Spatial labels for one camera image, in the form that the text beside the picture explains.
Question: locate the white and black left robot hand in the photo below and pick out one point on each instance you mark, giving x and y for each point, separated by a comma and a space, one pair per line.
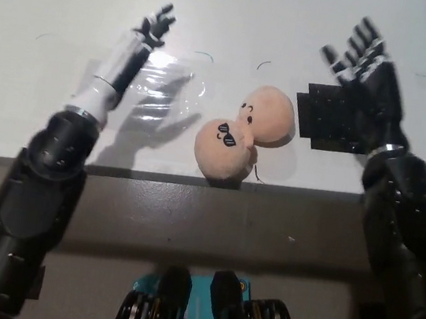
122, 67

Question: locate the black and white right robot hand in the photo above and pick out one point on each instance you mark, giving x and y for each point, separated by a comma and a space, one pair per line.
377, 91

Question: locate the peach dumpling plush winking face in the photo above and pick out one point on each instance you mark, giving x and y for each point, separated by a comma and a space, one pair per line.
273, 112

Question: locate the peach dumpling plush with sunglasses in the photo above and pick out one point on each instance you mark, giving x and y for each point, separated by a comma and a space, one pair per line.
217, 156

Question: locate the clear glossy plastic film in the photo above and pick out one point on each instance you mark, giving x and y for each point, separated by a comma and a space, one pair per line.
169, 74

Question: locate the black tape patch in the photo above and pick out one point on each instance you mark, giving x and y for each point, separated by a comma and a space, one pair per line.
326, 116

